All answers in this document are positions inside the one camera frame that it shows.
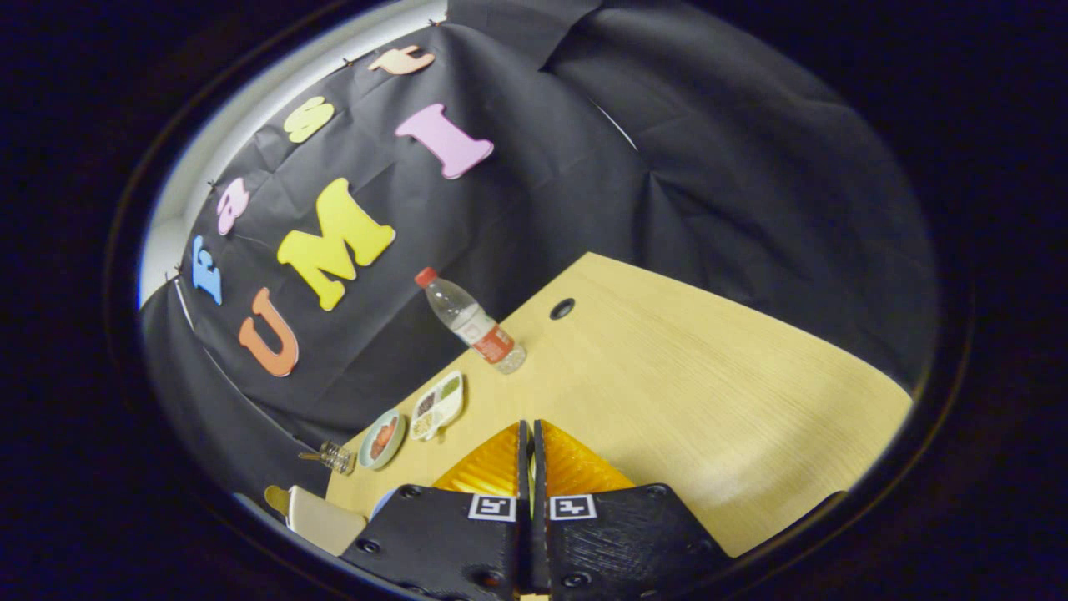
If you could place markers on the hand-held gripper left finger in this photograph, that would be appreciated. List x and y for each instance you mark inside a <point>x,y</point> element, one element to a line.
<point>450,542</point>

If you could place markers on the grey-green plate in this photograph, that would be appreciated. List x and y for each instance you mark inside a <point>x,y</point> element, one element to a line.
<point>367,456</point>

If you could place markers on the clear glass cup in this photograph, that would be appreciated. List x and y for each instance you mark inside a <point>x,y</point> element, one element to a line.
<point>335,457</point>

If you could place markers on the black backdrop cloth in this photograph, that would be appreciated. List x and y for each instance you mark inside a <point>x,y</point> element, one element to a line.
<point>709,167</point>

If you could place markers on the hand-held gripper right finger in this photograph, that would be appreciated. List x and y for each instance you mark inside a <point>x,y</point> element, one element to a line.
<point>617,542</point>

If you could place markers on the white divided condiment dish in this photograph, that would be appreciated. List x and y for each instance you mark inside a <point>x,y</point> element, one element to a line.
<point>437,406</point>

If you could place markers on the white toaster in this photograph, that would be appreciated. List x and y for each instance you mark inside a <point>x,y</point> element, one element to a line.
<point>325,522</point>

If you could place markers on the clear bottle with red cap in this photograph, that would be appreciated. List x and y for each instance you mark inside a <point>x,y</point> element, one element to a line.
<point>476,327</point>

